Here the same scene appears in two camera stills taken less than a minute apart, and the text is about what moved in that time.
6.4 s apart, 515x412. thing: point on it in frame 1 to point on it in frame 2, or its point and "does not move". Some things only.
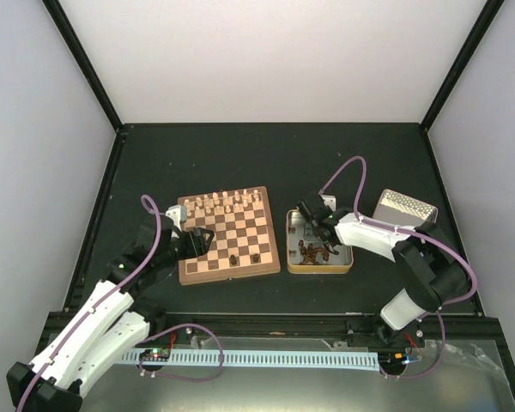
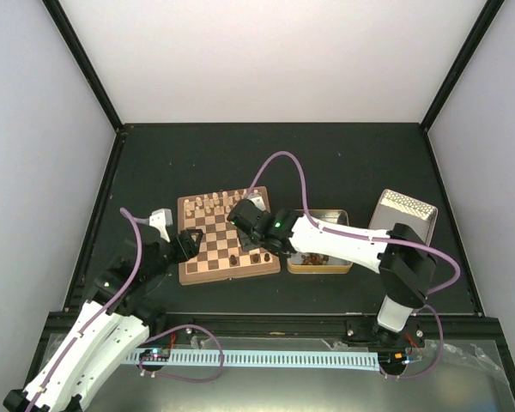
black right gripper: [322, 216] to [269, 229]
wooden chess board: [244, 243] does not move
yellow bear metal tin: [307, 254] does not move
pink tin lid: [400, 209] does not move
